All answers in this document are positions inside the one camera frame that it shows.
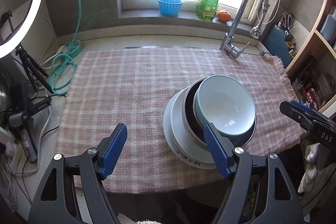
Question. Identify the pink blossom pattern plate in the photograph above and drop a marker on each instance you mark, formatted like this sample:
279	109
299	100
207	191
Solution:
177	132

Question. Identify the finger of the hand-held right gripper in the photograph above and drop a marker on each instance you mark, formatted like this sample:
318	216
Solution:
302	106
294	112

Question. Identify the blue ribbed cup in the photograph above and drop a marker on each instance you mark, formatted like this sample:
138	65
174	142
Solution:
170	8

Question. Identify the dark blue utensil holder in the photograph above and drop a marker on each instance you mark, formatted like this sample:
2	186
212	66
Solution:
275	40

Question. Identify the black tripod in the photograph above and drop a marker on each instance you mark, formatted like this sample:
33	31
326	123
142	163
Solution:
34	71

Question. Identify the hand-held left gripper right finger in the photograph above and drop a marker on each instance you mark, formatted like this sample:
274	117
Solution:
216	150

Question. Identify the orange fruit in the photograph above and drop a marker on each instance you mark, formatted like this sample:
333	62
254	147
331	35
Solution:
224	16

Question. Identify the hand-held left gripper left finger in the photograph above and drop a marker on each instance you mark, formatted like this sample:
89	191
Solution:
114	150

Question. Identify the round teal power strip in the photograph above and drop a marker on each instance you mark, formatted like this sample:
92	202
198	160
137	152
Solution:
76	48

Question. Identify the large steel bowl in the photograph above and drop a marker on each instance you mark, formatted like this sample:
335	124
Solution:
191	136

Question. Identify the large rose pattern plate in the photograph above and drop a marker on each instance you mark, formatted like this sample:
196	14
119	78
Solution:
183	158

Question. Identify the white power strip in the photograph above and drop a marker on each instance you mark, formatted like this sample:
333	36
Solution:
9	150

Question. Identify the pink plaid cloth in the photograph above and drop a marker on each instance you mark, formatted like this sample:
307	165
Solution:
118	87

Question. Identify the white plug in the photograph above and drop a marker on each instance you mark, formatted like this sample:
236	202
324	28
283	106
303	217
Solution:
61	50

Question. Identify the black grey handheld device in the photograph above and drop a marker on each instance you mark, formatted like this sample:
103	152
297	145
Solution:
26	134

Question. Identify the person's right hand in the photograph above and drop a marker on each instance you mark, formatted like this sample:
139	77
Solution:
312	169

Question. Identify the red box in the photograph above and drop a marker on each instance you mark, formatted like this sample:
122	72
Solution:
315	98

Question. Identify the wooden shelf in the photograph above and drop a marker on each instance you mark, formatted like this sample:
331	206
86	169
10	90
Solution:
312	35

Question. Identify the person's left hand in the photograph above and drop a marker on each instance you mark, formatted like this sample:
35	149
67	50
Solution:
149	222

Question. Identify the steel faucet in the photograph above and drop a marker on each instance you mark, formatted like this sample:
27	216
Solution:
234	24

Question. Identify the black phone holder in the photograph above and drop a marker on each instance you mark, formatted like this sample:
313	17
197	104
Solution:
8	16

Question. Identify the light blue ceramic bowl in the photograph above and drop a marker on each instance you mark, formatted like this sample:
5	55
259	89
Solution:
225	103

